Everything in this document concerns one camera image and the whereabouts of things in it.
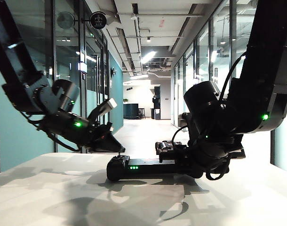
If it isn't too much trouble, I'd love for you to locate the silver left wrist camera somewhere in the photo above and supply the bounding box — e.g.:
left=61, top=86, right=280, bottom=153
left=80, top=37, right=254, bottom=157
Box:
left=87, top=98, right=118, bottom=126

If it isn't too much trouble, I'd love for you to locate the black robot car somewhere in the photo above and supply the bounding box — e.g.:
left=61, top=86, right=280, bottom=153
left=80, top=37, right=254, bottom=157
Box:
left=155, top=140, right=189, bottom=156

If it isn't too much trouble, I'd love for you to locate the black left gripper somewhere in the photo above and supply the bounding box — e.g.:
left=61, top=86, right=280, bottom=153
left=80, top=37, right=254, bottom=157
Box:
left=85, top=121, right=126, bottom=153

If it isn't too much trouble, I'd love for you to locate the round black hanging sign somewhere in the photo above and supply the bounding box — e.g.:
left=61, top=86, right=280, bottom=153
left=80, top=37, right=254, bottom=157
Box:
left=89, top=11, right=108, bottom=30

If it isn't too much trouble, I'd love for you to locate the long black door handle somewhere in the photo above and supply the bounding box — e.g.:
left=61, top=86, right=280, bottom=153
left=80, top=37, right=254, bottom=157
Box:
left=94, top=54, right=101, bottom=111

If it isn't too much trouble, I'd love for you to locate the dark kitchen counter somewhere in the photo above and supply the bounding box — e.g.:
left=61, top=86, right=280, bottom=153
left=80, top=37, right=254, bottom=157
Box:
left=123, top=103, right=139, bottom=120

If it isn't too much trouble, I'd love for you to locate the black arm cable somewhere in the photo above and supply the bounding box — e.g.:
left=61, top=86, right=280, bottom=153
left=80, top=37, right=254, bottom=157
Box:
left=221, top=53, right=248, bottom=101
left=27, top=113, right=81, bottom=152

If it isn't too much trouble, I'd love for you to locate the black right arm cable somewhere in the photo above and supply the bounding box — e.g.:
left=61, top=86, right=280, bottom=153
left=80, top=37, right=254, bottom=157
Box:
left=221, top=53, right=248, bottom=101

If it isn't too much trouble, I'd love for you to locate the black remote control with sticker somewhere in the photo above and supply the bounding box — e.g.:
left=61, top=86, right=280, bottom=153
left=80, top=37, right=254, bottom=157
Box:
left=106, top=152, right=207, bottom=182

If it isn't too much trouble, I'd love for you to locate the bright ceiling strip light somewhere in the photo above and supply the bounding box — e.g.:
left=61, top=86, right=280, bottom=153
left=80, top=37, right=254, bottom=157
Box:
left=141, top=52, right=156, bottom=64

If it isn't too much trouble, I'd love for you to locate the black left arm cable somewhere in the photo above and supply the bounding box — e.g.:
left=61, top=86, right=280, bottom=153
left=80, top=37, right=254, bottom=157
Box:
left=27, top=113, right=81, bottom=152

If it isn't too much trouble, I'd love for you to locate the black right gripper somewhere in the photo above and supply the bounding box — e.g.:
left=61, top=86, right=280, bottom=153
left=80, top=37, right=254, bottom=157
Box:
left=159, top=141, right=207, bottom=180

